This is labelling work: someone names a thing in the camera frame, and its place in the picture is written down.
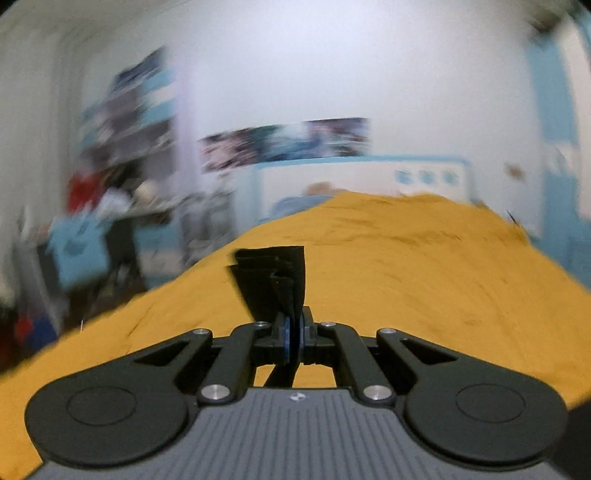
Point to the yellow quilted blanket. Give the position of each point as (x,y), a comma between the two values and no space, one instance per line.
(415,277)

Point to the red bag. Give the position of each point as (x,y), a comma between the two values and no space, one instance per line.
(84,190)

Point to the white plastic bag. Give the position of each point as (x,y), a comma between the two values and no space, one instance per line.
(113,201)

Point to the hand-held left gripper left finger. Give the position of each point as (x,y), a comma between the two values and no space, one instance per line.
(287,339)

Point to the blue and white headboard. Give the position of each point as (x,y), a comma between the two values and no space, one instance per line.
(351,177)

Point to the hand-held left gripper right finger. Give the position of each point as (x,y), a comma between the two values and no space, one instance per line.
(301,339)

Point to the black pants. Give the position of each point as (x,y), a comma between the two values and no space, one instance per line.
(277,270)

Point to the blue and white desk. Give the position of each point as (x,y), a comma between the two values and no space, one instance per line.
(152,240)

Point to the anime wall poster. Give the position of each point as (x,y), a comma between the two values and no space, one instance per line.
(339,136)
(284,142)
(228,152)

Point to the blue smiley chair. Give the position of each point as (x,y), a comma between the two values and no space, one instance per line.
(76,251)

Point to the blue pillow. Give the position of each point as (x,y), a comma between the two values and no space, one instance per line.
(291,205)

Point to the tan fluffy object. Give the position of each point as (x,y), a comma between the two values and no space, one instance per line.
(317,188)

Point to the blue and white wardrobe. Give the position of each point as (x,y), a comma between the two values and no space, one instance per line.
(554,138)

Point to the anime picture board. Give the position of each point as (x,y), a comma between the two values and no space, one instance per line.
(138,69)

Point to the round white lamp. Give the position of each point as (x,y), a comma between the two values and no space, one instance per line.
(147,190)

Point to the blue and white bookshelf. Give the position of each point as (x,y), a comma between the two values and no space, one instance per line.
(134,124)

